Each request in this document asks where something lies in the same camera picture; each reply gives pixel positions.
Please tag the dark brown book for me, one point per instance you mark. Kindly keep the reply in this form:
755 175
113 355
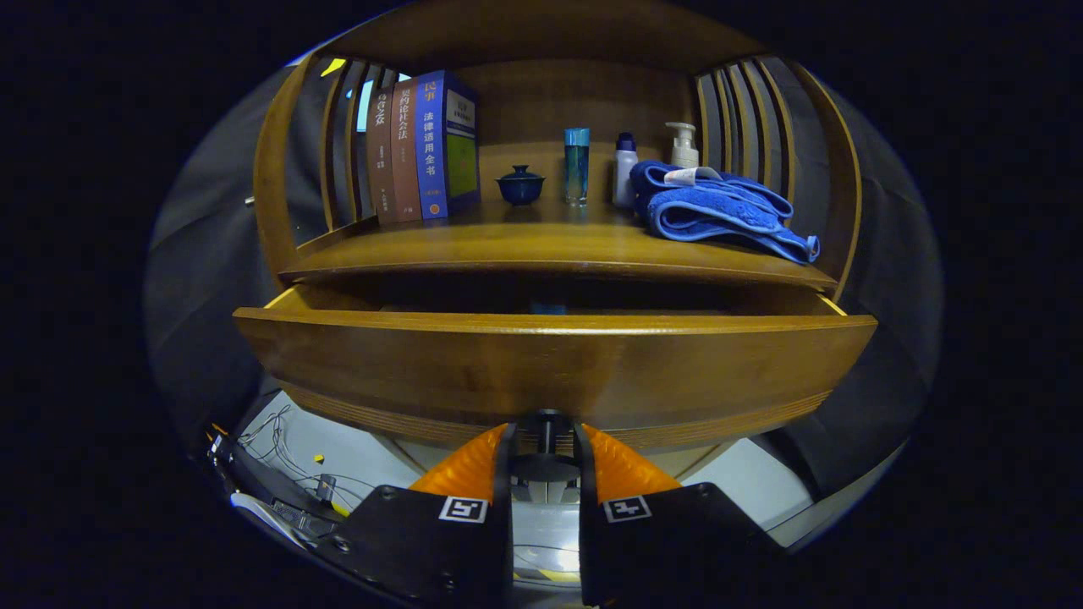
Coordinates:
381 161

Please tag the teal glass bottle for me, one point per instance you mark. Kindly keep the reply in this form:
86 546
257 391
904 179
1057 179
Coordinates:
577 165

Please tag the blue lidded teacup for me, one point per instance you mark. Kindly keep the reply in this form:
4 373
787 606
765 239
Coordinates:
520 188

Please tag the wooden countertop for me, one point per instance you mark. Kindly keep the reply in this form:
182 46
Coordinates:
525 241

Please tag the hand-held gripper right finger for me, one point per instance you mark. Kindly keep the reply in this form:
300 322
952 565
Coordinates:
668 550

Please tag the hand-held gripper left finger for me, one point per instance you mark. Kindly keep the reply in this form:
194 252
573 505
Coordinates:
423 550

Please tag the wooden cabinet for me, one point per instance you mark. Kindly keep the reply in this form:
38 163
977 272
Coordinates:
550 110

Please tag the reddish brown book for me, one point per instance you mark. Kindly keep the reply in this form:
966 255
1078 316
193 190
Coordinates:
404 152

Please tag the white bottle with dark cap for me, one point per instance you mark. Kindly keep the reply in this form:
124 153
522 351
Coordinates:
624 173

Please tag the blue towel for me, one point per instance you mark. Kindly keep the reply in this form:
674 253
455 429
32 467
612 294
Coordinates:
711 216

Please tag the black backdrop cloth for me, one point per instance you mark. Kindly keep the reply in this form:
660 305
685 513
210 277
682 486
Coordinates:
203 254

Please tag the white pump bottle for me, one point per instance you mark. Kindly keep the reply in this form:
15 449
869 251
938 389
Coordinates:
684 150

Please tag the wooden drawer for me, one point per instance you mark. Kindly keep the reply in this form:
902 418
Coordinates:
550 372

